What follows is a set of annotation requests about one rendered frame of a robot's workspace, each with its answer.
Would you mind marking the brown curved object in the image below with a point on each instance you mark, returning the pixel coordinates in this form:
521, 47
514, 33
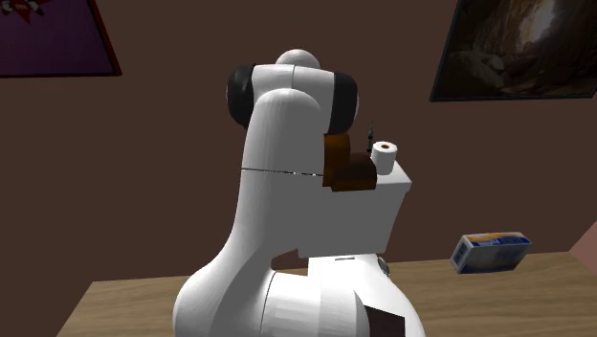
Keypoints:
350, 176

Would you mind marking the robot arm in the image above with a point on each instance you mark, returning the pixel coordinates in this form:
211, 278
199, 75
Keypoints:
275, 140

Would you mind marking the purple wall picture red frame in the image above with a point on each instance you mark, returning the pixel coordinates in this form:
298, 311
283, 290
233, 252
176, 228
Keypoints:
51, 37

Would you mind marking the blue and white box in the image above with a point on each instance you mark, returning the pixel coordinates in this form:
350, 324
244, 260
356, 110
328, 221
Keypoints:
489, 254

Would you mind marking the white toilet paper roll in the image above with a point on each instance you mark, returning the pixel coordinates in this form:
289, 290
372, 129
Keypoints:
385, 158

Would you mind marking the thin black pen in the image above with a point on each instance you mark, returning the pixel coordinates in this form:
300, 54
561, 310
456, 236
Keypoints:
370, 138

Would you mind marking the dark rocky landscape wall picture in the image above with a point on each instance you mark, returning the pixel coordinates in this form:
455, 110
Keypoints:
517, 46

